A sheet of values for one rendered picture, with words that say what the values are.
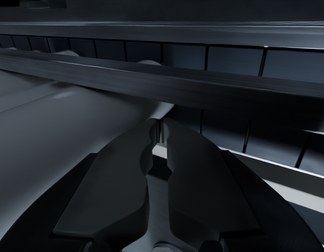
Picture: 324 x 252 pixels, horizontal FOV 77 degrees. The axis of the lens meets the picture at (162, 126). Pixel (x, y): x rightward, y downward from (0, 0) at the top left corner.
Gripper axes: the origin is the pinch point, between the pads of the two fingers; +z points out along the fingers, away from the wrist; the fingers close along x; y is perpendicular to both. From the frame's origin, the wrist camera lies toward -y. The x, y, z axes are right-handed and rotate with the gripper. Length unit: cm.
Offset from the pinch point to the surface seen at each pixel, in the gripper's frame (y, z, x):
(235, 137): 3.2, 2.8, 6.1
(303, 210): 11.4, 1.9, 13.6
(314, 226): 11.4, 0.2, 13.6
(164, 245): 24.4, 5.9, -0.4
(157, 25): -5.0, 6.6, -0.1
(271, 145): 3.1, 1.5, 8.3
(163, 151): 4.1, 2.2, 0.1
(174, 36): -4.2, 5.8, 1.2
